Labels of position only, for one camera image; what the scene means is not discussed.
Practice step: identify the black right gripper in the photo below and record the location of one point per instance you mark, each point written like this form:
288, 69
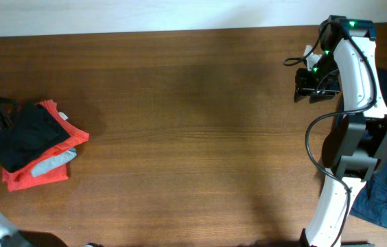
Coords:
302, 86

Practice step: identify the red folded t-shirt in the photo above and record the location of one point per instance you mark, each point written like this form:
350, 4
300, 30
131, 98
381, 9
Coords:
24, 179

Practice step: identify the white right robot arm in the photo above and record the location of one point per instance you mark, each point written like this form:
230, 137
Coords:
356, 148

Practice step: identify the black t-shirt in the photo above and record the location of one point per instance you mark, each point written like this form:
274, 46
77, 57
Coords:
34, 131

